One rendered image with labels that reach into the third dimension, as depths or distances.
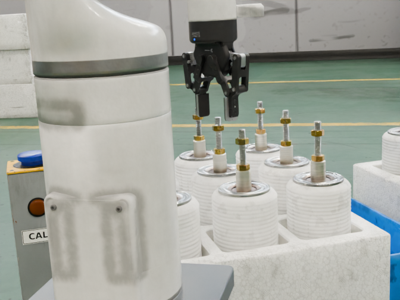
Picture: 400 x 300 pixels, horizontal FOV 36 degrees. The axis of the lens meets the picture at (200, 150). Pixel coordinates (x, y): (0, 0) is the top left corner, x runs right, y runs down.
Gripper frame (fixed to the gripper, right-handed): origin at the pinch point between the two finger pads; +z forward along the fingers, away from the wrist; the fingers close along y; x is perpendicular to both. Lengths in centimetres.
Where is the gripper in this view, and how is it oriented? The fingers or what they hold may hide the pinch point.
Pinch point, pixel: (216, 110)
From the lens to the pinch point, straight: 99.7
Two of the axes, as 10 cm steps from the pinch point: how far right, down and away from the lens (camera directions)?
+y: 6.2, 1.4, -7.7
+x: 7.8, -1.8, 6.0
